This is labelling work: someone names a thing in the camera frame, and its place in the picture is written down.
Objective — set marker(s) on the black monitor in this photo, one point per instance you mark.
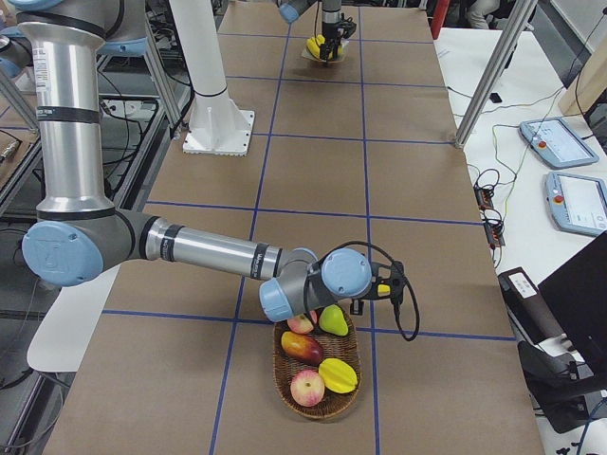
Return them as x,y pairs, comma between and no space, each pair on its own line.
575,293

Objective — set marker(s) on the yellow banana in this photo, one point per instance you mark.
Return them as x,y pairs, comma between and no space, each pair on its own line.
313,46
383,289

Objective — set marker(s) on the far red apple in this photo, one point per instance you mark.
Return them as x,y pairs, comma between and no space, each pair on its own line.
303,324

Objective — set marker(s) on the far blue teach pendant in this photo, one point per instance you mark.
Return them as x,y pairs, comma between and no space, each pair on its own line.
557,144

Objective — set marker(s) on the red apple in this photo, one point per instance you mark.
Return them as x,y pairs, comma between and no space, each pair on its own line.
303,324
307,388

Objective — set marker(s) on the red yellow mango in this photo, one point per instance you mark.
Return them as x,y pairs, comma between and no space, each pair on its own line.
303,348

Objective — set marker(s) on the aluminium frame post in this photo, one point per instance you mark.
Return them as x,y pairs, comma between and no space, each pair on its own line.
495,66

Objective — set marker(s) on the orange circuit board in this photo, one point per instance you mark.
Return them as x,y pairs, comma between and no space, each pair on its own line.
483,198

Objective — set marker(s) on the near blue teach pendant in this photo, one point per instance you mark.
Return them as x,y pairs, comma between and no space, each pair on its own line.
577,203

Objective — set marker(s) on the near red apple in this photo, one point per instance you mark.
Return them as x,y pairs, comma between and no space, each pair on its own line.
307,388

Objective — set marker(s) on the green pear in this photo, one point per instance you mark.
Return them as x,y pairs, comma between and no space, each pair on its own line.
332,321

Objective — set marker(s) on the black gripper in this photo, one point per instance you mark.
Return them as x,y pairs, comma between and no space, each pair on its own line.
357,307
330,25

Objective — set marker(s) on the woven brown fruit basket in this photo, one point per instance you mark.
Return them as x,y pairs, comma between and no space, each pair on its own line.
284,369

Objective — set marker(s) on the white central column base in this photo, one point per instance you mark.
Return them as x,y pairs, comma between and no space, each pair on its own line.
216,125

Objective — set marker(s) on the white chair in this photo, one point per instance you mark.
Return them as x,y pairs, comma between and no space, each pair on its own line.
60,343

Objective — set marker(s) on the red cylinder object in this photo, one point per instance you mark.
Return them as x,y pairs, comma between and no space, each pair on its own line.
440,13

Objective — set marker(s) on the yellow star fruit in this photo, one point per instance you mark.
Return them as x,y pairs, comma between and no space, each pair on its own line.
338,376

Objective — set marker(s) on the blue teach pendant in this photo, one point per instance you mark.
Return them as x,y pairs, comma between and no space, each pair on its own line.
557,144
577,203

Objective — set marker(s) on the grey square plate orange rim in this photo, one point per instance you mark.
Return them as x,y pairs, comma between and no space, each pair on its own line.
345,43

